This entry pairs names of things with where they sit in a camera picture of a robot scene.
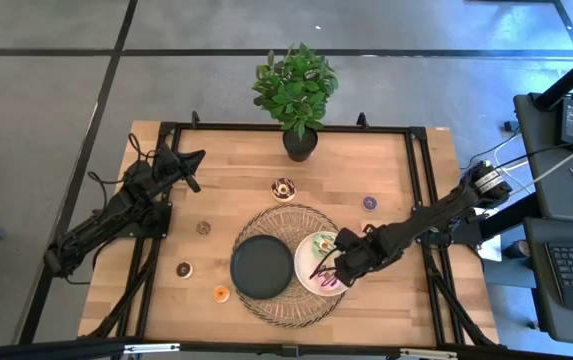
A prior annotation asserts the black overhead rig bar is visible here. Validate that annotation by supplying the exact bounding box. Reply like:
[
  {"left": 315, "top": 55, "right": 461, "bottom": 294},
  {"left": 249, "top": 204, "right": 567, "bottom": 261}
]
[{"left": 0, "top": 337, "right": 573, "bottom": 360}]

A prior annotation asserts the black slanted pole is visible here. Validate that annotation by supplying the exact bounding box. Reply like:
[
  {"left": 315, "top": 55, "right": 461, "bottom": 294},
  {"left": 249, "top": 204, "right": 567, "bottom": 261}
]
[{"left": 532, "top": 42, "right": 573, "bottom": 112}]

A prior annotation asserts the grey thin cable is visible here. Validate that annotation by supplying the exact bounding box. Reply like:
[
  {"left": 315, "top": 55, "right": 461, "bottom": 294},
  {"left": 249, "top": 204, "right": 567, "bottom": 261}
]
[{"left": 510, "top": 132, "right": 573, "bottom": 199}]

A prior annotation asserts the white round plate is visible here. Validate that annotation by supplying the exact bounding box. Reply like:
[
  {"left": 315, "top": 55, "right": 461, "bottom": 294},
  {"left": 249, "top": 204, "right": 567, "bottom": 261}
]
[{"left": 293, "top": 230, "right": 351, "bottom": 297}]

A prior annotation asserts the black plant pot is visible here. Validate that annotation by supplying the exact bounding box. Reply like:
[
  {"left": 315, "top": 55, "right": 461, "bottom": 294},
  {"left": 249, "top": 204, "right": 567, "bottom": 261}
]
[{"left": 282, "top": 127, "right": 319, "bottom": 163}]

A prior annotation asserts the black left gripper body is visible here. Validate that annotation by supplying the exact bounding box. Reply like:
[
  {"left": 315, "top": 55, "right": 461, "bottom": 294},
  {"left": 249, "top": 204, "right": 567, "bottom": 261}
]
[{"left": 148, "top": 142, "right": 190, "bottom": 189}]

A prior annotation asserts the green frosted donut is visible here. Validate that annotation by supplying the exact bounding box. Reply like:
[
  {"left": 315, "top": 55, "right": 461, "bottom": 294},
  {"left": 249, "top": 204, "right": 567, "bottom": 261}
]
[{"left": 313, "top": 233, "right": 339, "bottom": 254}]

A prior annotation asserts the black side desk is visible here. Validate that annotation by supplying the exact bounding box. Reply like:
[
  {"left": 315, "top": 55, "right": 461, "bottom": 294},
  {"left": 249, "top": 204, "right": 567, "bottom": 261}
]
[{"left": 513, "top": 91, "right": 573, "bottom": 225}]

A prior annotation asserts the black round plate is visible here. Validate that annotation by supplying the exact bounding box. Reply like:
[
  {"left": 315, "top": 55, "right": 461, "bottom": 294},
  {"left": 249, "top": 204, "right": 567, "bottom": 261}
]
[{"left": 229, "top": 234, "right": 296, "bottom": 301}]

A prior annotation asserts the white paper sheet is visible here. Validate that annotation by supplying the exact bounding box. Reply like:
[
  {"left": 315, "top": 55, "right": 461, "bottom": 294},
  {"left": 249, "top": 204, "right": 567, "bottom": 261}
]
[{"left": 477, "top": 236, "right": 503, "bottom": 262}]

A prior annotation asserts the pink donut chocolate drizzle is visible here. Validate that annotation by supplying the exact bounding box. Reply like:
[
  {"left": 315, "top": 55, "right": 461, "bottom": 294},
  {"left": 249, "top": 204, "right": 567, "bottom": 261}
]
[{"left": 315, "top": 267, "right": 342, "bottom": 292}]

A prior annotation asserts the chocolate donut white drizzle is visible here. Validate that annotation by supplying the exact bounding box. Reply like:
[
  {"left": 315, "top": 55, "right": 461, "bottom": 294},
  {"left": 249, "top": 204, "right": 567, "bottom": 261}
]
[{"left": 271, "top": 177, "right": 297, "bottom": 203}]

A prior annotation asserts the green leafy plant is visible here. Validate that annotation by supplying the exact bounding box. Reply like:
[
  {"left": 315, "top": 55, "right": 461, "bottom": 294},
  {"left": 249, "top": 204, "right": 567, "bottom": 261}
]
[{"left": 252, "top": 42, "right": 340, "bottom": 141}]

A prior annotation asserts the black aluminium table frame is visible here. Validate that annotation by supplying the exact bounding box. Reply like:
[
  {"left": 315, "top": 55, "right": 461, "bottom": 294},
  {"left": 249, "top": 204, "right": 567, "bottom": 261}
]
[{"left": 80, "top": 110, "right": 505, "bottom": 351}]

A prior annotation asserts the silver metal bracket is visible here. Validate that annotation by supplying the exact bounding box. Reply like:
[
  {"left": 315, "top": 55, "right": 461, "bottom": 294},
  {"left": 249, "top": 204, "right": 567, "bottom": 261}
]
[
  {"left": 398, "top": 347, "right": 459, "bottom": 360},
  {"left": 122, "top": 342, "right": 181, "bottom": 356}
]

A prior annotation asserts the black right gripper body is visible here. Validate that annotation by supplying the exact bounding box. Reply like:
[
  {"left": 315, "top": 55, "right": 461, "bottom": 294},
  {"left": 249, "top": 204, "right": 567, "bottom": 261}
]
[{"left": 334, "top": 224, "right": 392, "bottom": 288}]

